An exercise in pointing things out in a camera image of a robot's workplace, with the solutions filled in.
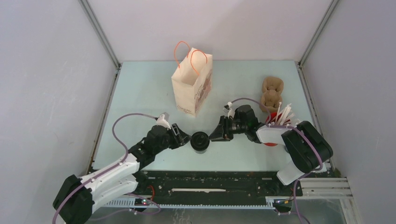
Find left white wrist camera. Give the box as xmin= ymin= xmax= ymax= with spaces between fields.
xmin=156 ymin=112 xmax=171 ymax=130

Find paper bag orange handles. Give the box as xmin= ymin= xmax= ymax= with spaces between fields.
xmin=171 ymin=41 xmax=213 ymax=117

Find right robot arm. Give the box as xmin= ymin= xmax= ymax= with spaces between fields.
xmin=209 ymin=105 xmax=333 ymax=195

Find aluminium frame rail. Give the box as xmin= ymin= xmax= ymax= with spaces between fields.
xmin=78 ymin=0 xmax=121 ymax=70

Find red straw holder cup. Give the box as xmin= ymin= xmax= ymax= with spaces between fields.
xmin=256 ymin=112 xmax=287 ymax=147

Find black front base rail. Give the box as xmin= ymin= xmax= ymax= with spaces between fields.
xmin=127 ymin=171 xmax=303 ymax=206

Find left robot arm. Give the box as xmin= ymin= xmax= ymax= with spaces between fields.
xmin=53 ymin=124 xmax=191 ymax=224

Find brown pulp cup carrier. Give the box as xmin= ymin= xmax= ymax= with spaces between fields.
xmin=260 ymin=76 xmax=284 ymax=113

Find dark takeout coffee cup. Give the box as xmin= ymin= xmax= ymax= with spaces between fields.
xmin=194 ymin=148 xmax=207 ymax=154

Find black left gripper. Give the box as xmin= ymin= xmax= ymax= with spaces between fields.
xmin=154 ymin=123 xmax=192 ymax=154

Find black coffee cup lid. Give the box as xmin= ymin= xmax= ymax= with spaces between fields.
xmin=190 ymin=132 xmax=210 ymax=149

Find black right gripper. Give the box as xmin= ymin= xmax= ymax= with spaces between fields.
xmin=207 ymin=115 xmax=248 ymax=142

